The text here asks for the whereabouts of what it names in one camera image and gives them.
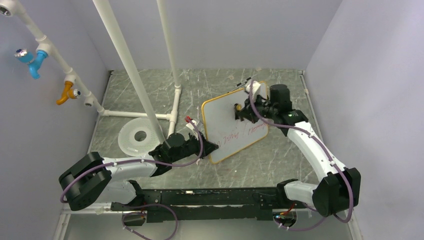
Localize white perforated disc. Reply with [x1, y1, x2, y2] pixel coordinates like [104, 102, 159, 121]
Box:
[118, 117, 161, 157]

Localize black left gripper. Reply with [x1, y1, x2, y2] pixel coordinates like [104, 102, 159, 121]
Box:
[171, 131, 219, 163]

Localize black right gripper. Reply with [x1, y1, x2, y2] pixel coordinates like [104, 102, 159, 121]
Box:
[237, 92, 277, 125]

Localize blue plastic faucet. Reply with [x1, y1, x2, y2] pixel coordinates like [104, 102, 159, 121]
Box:
[14, 48, 49, 79]

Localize orange plastic faucet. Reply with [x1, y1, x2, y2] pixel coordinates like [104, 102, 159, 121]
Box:
[56, 81, 82, 105]

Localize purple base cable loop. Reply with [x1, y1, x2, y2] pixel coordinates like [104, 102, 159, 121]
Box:
[121, 204, 178, 240]

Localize black wire board stand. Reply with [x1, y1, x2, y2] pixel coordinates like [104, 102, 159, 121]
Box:
[235, 75, 260, 89]

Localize white pvc pipe frame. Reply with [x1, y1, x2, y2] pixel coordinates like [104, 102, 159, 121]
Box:
[0, 0, 182, 143]

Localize yellow framed whiteboard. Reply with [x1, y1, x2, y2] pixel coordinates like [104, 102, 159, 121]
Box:
[201, 87, 269, 164]

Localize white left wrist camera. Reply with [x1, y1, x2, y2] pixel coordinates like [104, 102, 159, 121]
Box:
[184, 116, 201, 134]

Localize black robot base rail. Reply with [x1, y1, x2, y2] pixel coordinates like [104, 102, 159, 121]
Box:
[111, 187, 299, 223]

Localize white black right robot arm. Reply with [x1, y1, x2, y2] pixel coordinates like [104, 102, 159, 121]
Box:
[234, 80, 361, 223]

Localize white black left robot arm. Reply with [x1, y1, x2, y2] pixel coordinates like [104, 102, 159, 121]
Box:
[58, 133, 219, 211]

